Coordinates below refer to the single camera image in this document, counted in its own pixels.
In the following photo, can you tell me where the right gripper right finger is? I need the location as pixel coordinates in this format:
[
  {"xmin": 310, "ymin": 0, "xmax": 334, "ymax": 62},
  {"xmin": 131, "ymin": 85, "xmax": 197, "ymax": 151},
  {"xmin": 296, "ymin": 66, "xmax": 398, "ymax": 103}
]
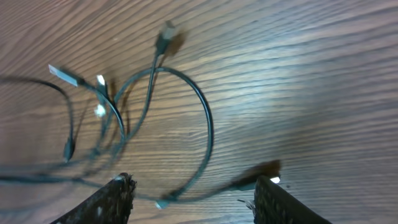
[{"xmin": 254, "ymin": 176, "xmax": 331, "ymax": 224}]

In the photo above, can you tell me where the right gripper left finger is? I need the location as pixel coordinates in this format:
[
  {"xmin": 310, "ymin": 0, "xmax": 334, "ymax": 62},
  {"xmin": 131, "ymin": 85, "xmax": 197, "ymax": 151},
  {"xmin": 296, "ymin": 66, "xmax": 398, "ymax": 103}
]
[{"xmin": 52, "ymin": 173, "xmax": 136, "ymax": 224}]

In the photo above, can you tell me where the black USB cable bundle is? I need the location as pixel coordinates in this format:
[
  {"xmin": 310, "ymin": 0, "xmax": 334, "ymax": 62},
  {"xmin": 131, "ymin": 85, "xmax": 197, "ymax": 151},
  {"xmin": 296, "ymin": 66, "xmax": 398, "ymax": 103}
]
[{"xmin": 0, "ymin": 63, "xmax": 127, "ymax": 190}]

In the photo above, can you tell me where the separated black USB cable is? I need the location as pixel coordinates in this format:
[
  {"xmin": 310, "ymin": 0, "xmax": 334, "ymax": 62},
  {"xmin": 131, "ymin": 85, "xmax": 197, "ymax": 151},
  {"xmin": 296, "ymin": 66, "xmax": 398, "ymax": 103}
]
[{"xmin": 113, "ymin": 20, "xmax": 282, "ymax": 210}]

